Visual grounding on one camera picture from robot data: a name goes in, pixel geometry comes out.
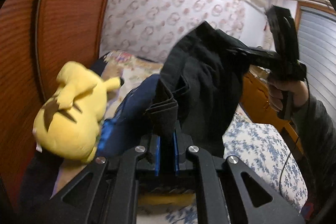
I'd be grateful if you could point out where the person's right forearm sleeve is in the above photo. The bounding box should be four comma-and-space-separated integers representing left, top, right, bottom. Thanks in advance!
291, 92, 335, 213

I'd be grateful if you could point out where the person's right hand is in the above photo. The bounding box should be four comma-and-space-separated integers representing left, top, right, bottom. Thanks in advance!
267, 77, 309, 113

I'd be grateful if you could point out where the black garment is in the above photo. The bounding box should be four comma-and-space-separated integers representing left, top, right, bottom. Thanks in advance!
150, 20, 263, 159

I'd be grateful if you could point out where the navy blue folded garment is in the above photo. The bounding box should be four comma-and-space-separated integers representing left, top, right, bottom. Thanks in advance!
96, 74, 160, 158

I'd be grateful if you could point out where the yellow folded cloth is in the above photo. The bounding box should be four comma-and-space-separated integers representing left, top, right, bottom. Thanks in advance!
138, 193, 196, 206

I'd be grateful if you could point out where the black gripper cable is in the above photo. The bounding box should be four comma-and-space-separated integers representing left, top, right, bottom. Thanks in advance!
278, 77, 312, 204

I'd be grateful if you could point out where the long wooden sideboard cabinet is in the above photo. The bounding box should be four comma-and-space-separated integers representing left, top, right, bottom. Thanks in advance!
240, 72, 303, 160

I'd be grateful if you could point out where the circle patterned lace curtain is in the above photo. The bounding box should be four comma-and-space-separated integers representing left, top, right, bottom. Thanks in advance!
100, 0, 245, 62

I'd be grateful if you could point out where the grey window roller blind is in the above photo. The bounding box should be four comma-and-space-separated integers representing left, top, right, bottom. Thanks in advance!
297, 6, 336, 119

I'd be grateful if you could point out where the pink floral beige blanket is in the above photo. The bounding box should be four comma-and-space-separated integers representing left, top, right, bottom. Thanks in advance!
101, 51, 163, 119

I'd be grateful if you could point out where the blue floral white quilt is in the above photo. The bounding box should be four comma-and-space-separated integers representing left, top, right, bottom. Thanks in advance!
136, 110, 308, 224

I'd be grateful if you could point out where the yellow plush toy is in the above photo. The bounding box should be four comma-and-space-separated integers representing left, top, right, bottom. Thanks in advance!
33, 61, 123, 163

